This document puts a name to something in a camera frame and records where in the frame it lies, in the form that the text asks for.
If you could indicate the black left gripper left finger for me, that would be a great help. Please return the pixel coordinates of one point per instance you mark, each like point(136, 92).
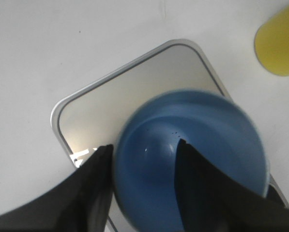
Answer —
point(80, 203)

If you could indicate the light blue plastic cup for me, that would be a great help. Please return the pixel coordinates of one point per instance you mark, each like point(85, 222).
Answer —
point(158, 165)

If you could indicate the silver electronic kitchen scale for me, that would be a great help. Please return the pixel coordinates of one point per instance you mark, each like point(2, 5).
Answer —
point(97, 114)

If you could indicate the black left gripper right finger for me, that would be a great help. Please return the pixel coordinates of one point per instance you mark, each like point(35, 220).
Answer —
point(219, 198)

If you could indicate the yellow squeeze bottle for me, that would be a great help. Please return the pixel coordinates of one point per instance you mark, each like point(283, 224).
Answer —
point(271, 43)

